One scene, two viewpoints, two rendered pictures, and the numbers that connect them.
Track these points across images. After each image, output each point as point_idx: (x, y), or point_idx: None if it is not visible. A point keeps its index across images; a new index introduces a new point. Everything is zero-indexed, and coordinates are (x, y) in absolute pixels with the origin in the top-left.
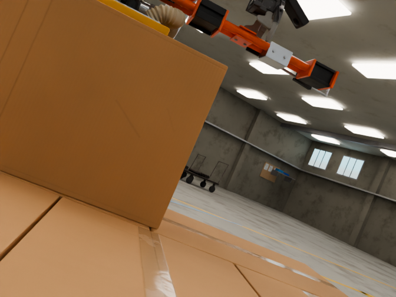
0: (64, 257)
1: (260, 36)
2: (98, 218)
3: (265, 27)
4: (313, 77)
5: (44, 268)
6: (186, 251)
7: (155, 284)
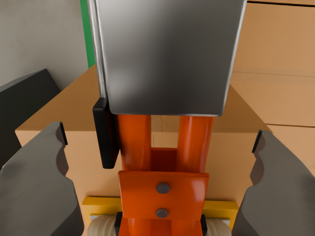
0: (299, 112)
1: (58, 162)
2: None
3: (79, 211)
4: None
5: (311, 116)
6: (244, 48)
7: (309, 80)
